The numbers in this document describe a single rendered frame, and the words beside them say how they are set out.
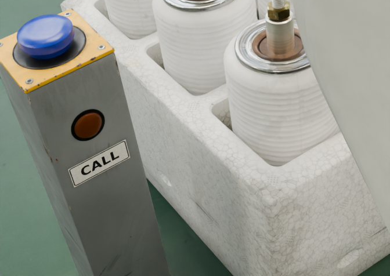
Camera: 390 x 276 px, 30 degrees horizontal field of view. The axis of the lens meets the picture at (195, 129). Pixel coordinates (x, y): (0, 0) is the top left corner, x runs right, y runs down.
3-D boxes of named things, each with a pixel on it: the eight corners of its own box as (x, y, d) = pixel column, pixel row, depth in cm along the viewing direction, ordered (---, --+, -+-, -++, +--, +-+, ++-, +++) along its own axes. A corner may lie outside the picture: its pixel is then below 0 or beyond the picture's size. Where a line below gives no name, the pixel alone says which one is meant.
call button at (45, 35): (87, 52, 52) (81, 29, 50) (37, 76, 50) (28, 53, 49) (64, 28, 54) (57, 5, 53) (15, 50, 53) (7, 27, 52)
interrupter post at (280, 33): (300, 53, 59) (299, 19, 56) (271, 60, 58) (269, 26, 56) (290, 37, 60) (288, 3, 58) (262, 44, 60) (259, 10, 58)
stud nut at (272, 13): (273, 23, 56) (272, 14, 56) (263, 12, 57) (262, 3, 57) (295, 15, 57) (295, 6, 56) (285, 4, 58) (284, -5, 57)
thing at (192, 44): (162, 149, 78) (131, 8, 66) (202, 94, 84) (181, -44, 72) (243, 173, 74) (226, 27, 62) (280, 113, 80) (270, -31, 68)
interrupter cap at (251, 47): (342, 64, 57) (342, 57, 56) (250, 87, 56) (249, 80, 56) (309, 13, 62) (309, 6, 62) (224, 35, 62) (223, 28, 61)
